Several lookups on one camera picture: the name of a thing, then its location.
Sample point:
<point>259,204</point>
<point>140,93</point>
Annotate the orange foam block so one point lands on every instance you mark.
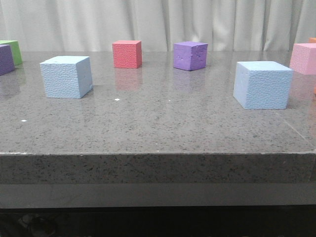
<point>312,40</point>

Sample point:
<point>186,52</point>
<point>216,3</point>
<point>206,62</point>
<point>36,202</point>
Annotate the pink foam block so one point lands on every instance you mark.
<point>303,58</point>

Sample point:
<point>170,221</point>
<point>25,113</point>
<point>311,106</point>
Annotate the dark purple foam block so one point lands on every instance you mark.
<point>6,59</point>

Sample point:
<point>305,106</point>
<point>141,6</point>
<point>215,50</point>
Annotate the white pleated curtain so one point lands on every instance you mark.
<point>93,25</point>

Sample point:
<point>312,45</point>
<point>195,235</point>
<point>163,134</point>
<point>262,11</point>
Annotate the light blue foam block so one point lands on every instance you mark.
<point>67,76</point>
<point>262,85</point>

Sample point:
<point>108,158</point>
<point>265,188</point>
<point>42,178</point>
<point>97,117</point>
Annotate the red foam block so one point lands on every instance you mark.
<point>127,53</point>

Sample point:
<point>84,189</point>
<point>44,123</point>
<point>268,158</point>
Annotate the green foam block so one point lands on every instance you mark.
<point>16,54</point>

